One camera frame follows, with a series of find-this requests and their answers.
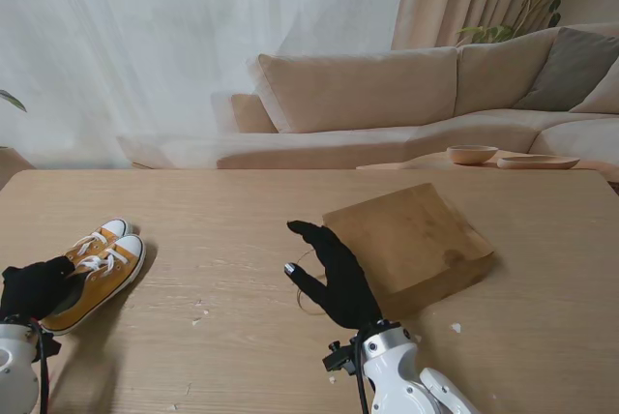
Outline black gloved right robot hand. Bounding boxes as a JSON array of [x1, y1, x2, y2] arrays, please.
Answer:
[[283, 220, 383, 331]]

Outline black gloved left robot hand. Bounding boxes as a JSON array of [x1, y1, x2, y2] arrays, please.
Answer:
[[0, 254, 78, 323]]

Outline yellow canvas sneaker white laces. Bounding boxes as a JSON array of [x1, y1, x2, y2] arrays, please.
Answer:
[[62, 219, 136, 270], [38, 233, 147, 337]]

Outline brown paper bag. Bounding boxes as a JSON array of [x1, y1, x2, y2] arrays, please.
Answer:
[[295, 182, 497, 318]]

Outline brown plant pot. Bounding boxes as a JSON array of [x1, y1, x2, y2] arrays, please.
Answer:
[[0, 145, 38, 192]]

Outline low wooden coffee table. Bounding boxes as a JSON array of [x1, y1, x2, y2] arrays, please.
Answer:
[[355, 150, 604, 173]]

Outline round wooden bowl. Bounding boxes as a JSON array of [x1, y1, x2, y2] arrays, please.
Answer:
[[446, 144, 499, 166]]

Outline single green plant leaf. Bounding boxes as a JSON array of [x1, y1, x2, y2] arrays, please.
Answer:
[[0, 89, 29, 114]]

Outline beige sectional sofa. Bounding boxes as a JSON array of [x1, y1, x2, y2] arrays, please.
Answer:
[[118, 21, 619, 171]]

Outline shallow wooden dish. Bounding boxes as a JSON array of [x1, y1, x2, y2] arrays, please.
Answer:
[[496, 154, 581, 171]]

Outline white sheer curtain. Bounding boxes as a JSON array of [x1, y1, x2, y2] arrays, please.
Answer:
[[0, 0, 412, 171]]

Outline grey sofa cushion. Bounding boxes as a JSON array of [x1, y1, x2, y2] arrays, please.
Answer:
[[515, 26, 619, 113]]

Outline beige sofa cushion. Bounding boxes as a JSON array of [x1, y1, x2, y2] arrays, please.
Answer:
[[569, 73, 619, 115]]

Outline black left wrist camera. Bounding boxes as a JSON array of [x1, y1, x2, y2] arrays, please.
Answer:
[[41, 331, 63, 362]]

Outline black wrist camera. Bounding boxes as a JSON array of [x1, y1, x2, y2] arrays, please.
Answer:
[[322, 340, 359, 376], [41, 331, 63, 362]]

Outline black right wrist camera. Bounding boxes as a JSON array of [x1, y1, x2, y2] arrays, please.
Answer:
[[322, 340, 359, 376]]

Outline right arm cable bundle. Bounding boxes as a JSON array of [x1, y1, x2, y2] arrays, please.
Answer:
[[350, 329, 373, 414]]

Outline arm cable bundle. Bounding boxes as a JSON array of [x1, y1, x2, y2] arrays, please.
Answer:
[[28, 319, 54, 414], [350, 329, 373, 414]]

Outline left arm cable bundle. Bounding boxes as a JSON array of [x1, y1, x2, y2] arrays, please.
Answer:
[[28, 319, 54, 414]]

